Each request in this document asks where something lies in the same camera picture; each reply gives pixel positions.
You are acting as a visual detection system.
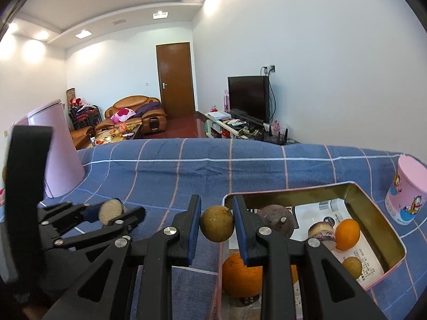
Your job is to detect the brown kiwi fruit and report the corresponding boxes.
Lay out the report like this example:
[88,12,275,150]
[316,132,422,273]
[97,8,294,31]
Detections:
[200,205,235,243]

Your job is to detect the small kiwi in tin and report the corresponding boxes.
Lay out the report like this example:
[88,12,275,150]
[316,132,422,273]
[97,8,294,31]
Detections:
[342,257,363,279]

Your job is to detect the cut yam piece in tin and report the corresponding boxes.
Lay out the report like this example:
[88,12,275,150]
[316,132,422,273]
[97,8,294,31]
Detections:
[308,222,337,251]

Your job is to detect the orange fruit back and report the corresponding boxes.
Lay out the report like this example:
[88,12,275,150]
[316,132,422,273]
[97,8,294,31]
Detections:
[335,219,361,251]

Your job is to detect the orange fruit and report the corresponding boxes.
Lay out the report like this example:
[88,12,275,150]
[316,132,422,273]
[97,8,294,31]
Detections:
[222,254,263,298]
[335,219,361,251]

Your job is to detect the pink metal tin box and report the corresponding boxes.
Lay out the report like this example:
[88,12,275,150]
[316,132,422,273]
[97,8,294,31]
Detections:
[216,181,408,320]

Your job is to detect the blue plaid tablecloth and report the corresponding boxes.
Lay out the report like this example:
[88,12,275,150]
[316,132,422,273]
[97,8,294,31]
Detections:
[38,138,426,319]

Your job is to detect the brown leather armchair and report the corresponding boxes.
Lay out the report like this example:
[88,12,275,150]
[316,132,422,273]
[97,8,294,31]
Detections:
[70,126,95,150]

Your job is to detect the large purple round fruit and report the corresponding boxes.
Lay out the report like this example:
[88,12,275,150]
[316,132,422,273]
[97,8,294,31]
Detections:
[258,205,295,238]

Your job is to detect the orange fruit front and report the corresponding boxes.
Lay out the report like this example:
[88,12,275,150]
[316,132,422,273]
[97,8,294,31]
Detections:
[222,254,263,298]

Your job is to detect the coffee table with items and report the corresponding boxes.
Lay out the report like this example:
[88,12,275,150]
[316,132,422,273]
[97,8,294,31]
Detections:
[85,123,142,148]

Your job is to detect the brown leather sofa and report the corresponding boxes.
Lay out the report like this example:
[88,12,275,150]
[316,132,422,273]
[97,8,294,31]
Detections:
[95,95,167,134]

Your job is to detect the pink cartoon cup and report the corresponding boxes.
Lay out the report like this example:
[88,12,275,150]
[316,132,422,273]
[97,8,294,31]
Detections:
[385,155,427,225]

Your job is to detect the white tv stand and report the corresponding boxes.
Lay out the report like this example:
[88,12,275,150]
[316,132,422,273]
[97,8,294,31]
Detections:
[204,111,266,141]

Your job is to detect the brown wooden door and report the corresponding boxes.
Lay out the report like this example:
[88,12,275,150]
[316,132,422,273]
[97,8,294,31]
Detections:
[156,42,195,120]

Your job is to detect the black television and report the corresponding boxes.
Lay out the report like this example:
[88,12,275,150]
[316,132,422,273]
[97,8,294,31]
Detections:
[227,76,270,123]

